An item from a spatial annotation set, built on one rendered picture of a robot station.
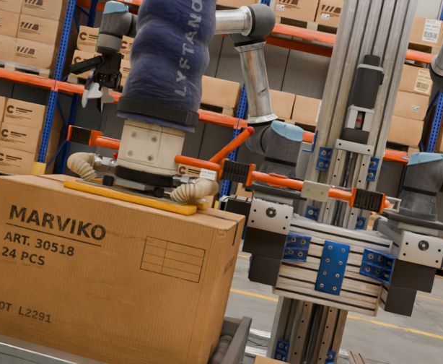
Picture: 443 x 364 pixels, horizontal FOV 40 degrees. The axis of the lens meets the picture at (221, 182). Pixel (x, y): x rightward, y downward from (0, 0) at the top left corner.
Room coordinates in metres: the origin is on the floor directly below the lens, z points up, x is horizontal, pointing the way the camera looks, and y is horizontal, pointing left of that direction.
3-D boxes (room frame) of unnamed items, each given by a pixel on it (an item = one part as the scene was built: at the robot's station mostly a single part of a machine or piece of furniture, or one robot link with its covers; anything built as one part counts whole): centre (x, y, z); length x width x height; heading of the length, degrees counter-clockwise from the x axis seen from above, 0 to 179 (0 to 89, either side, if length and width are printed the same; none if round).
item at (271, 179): (1.78, 0.00, 1.08); 0.93 x 0.30 x 0.04; 81
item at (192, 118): (1.70, 0.21, 1.19); 0.23 x 0.23 x 0.04
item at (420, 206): (2.14, -0.68, 1.09); 0.15 x 0.15 x 0.10
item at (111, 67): (1.99, 0.44, 1.31); 0.09 x 0.08 x 0.12; 81
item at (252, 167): (1.66, -0.04, 1.08); 0.10 x 0.08 x 0.06; 171
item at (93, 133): (2.00, 0.47, 1.08); 0.09 x 0.08 x 0.05; 171
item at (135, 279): (1.69, 0.23, 0.75); 0.60 x 0.40 x 0.40; 82
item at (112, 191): (1.60, 0.22, 0.97); 0.34 x 0.10 x 0.05; 81
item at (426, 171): (2.14, -0.69, 1.20); 0.13 x 0.12 x 0.14; 81
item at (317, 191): (1.62, -0.25, 1.07); 0.07 x 0.07 x 0.04; 81
